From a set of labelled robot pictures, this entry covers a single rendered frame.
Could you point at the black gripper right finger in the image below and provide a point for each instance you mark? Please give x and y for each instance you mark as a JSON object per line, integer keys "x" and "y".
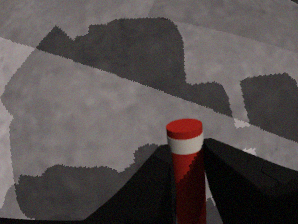
{"x": 248, "y": 189}

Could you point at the dark red peg with grey band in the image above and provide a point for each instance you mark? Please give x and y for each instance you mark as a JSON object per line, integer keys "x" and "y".
{"x": 186, "y": 141}

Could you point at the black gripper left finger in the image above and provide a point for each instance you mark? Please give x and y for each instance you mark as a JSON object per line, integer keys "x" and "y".
{"x": 148, "y": 197}

